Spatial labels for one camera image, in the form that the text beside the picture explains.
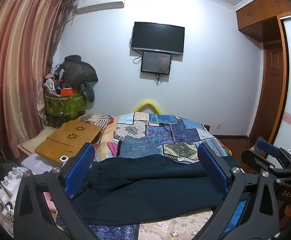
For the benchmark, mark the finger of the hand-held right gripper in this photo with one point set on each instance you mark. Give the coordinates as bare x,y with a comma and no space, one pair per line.
258,160
268,146

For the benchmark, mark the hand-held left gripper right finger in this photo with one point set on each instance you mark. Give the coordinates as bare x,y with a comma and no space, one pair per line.
213,165

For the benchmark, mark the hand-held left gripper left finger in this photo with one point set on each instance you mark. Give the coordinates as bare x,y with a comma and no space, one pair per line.
81,165

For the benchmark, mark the dark teal pants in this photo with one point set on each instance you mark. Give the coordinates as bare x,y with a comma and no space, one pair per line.
148,187

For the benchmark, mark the small white timer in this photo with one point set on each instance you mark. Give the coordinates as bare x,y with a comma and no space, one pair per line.
64,158

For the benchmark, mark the wooden lap desk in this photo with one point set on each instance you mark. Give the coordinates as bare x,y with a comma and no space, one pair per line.
68,135

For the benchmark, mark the pink cloth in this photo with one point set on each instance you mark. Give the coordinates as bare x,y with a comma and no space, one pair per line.
112,148

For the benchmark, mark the orange floral quilt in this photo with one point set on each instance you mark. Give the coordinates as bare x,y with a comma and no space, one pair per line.
108,140

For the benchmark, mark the clear plastic storage box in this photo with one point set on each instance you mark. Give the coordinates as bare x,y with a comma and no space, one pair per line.
39,163

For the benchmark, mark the striped cloth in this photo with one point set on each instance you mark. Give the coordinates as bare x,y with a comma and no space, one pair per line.
95,119

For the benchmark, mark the blue patchwork bedspread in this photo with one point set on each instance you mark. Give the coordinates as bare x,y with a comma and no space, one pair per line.
175,135

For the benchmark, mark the beige bedside cabinet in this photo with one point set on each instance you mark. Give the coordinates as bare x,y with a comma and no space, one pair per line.
35,140

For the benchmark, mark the blue jeans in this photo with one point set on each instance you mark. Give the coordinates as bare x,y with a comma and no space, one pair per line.
138,147

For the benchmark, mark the green fabric storage bin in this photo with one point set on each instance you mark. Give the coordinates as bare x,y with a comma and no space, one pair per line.
65,105

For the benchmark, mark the brown wooden door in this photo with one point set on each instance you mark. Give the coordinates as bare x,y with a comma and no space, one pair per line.
273,80

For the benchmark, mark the grey plush toy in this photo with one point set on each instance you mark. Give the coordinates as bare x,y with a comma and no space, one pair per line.
89,92

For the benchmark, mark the orange box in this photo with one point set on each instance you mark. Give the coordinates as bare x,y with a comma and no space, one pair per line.
66,92

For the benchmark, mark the pile of papers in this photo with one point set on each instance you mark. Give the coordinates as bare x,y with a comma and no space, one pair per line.
5,192

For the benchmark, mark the yellow foam bar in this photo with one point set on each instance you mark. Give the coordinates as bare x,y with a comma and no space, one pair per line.
145,103

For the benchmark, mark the assorted toys pile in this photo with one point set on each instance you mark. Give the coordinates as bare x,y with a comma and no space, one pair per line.
53,80

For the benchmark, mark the dark padded jacket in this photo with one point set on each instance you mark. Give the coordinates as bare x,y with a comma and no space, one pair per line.
78,72

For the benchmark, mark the red striped curtain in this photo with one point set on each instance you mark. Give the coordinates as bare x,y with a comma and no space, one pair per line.
15,55

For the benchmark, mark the white air conditioner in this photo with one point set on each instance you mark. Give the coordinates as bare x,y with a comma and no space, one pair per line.
100,2

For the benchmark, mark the white wall socket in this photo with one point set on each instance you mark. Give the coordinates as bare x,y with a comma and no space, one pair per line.
219,126

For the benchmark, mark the small black wall monitor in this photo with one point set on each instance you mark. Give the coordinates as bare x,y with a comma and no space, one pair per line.
155,62

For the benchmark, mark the black wall television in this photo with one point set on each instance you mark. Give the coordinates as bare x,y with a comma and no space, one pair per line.
158,37

